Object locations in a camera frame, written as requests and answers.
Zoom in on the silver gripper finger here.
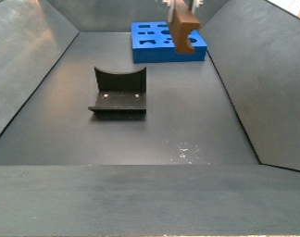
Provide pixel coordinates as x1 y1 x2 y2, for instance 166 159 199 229
162 0 175 23
190 0 204 13

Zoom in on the brown arch bar object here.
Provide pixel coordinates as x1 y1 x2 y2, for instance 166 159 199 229
167 0 200 54

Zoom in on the blue foam shape board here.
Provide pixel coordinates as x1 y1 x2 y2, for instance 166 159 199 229
130 21 207 64

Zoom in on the black curved fixture stand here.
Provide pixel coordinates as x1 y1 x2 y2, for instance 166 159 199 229
88 68 146 113

